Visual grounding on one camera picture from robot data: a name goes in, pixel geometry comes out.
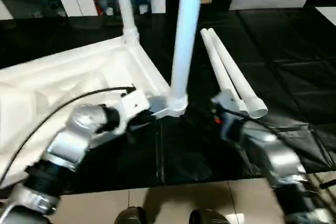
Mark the white plastic table leg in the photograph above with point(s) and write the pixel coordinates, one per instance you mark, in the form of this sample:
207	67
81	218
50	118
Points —
185	37
218	64
236	77

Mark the white plastic table top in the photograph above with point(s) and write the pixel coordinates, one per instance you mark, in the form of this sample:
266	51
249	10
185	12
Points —
52	77

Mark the white leg with black mark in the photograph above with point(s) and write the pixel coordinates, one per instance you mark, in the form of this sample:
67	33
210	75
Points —
127	11

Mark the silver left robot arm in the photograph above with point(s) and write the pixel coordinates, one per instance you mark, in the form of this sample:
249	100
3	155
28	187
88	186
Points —
73	134

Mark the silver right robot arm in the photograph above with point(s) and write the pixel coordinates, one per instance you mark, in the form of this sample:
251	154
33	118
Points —
275	150

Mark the black work mat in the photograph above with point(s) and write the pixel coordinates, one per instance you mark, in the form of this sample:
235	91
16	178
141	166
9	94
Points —
275	64

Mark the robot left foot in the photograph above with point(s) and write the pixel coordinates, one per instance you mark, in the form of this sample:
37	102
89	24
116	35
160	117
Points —
131	216

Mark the small white jar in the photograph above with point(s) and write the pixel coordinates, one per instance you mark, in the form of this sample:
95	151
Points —
109	11
143	9

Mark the red bottle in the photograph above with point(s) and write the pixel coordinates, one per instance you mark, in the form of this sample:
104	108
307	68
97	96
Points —
99	7

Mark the black stand leg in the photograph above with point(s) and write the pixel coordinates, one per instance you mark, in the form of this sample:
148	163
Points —
328	184

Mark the white flat board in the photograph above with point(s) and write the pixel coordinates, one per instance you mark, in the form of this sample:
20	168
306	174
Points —
328	14

